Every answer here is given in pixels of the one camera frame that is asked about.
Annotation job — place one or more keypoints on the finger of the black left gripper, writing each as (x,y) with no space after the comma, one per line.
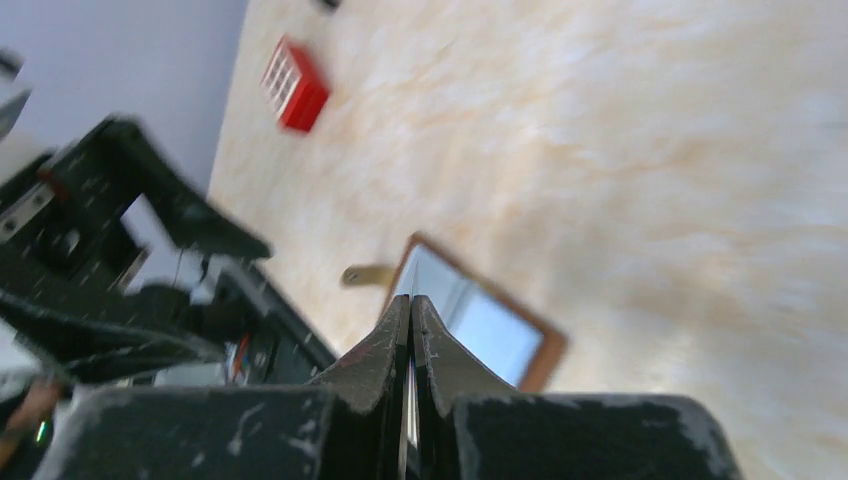
(101,175)

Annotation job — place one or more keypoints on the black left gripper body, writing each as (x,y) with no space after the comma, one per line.
(63,290)

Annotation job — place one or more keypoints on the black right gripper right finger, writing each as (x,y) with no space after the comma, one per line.
(473,425)

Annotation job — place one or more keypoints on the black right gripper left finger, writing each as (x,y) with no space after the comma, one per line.
(345,424)

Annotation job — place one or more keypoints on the dark grey credit card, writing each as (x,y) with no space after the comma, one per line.
(412,416)

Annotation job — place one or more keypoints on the red block with white grid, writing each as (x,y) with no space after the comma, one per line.
(294,85)

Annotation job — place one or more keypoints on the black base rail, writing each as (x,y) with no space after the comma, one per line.
(280,346)

